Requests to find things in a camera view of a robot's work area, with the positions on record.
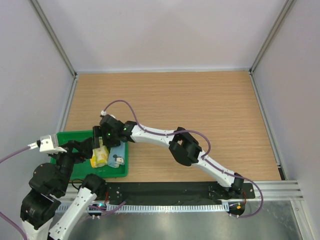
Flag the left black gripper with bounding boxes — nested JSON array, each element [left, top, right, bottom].
[[49, 135, 93, 194]]

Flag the yellow green patterned towel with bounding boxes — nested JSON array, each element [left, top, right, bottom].
[[90, 137, 109, 168]]

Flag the blue polka dot towel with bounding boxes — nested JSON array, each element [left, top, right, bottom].
[[107, 142, 126, 169]]

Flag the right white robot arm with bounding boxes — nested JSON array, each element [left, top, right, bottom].
[[92, 114, 244, 199]]

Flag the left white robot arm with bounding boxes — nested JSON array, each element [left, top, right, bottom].
[[20, 135, 107, 240]]

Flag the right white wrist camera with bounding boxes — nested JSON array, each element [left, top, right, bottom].
[[100, 110, 116, 119]]

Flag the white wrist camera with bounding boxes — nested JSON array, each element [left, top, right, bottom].
[[100, 110, 116, 119], [27, 134, 67, 154]]

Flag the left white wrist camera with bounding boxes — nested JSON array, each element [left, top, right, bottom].
[[27, 134, 67, 154]]

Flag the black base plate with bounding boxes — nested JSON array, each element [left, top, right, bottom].
[[95, 181, 255, 206]]

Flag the white slotted cable duct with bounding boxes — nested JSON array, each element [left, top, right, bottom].
[[56, 203, 229, 214]]

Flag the left aluminium frame post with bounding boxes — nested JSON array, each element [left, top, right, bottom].
[[28, 0, 77, 78]]

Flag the aluminium frame post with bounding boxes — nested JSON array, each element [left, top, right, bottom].
[[28, 0, 77, 78], [249, 0, 296, 76]]

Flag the aluminium front rail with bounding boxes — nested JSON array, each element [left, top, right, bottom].
[[59, 180, 304, 203]]

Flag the right aluminium frame post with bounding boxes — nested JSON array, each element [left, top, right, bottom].
[[249, 0, 296, 76]]

